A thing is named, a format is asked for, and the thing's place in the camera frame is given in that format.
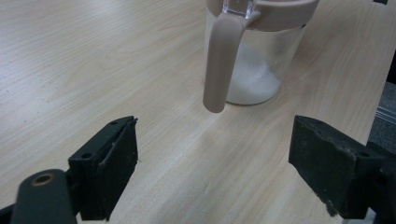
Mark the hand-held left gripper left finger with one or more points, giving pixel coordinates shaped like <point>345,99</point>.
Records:
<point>106,168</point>

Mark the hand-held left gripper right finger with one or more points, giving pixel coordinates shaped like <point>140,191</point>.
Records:
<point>330,168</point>

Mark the black curtain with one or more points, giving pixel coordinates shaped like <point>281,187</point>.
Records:
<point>392,68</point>

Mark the metal floor rail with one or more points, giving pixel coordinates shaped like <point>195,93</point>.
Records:
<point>387,115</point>

